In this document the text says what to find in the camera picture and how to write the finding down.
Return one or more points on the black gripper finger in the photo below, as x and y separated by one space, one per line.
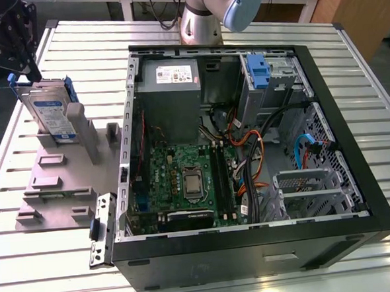
33 68

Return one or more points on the hard disk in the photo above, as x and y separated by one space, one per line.
52 111

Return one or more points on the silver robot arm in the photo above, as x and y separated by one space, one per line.
197 23

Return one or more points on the metal disk bay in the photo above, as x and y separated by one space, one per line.
312 193

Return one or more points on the grey parts rack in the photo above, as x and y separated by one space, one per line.
67 170

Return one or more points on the green RAM stick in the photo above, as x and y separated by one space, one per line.
54 194

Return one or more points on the grey power supply unit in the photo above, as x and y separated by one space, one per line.
165 101

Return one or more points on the green motherboard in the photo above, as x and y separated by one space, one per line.
195 152

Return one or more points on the CPU socket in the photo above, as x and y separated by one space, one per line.
183 186

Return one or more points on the silver CPU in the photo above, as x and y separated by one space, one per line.
193 185

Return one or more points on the black graphics card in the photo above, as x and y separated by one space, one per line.
189 217

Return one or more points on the black RAM slot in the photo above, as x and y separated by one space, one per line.
219 181

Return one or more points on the blue drive cage latch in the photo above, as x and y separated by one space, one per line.
258 71

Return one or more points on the metal optical drive cage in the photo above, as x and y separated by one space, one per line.
265 102

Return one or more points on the black open PC case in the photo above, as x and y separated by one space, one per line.
255 258

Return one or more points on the wooden cabinet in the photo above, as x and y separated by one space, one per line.
365 3

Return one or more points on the metal expansion slot bracket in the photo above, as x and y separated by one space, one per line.
103 211

